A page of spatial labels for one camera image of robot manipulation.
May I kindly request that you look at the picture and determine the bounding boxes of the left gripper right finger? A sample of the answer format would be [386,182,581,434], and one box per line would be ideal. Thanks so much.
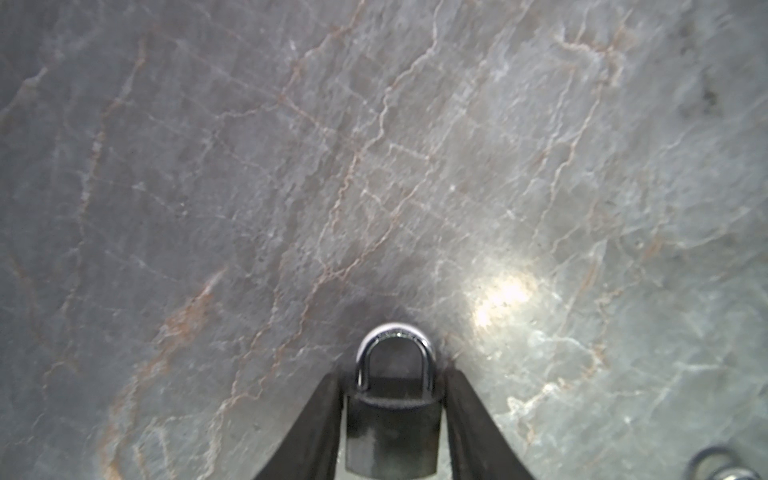
[443,367,534,480]

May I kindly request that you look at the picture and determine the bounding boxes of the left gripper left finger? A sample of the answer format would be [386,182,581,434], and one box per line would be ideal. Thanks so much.
[255,372,343,480]

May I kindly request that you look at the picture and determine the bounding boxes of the dark grey padlock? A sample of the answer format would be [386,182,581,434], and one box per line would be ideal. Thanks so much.
[345,322,444,479]

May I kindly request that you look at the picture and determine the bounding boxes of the blue padlock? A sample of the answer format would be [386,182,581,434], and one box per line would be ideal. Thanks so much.
[683,446,762,480]

